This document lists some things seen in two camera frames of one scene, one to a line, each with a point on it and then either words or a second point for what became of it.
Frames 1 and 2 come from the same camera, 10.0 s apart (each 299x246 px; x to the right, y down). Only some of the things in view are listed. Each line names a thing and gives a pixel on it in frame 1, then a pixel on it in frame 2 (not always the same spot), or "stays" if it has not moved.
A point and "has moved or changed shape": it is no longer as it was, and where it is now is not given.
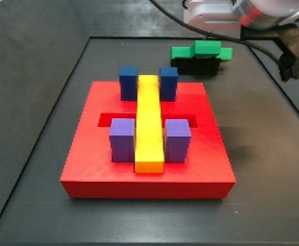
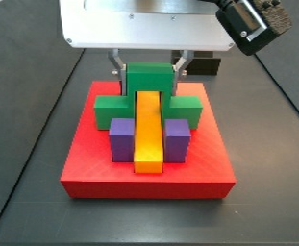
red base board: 92,176 stays
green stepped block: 202,48 has moved or changed shape
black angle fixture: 198,66 stays
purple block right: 178,136 stays
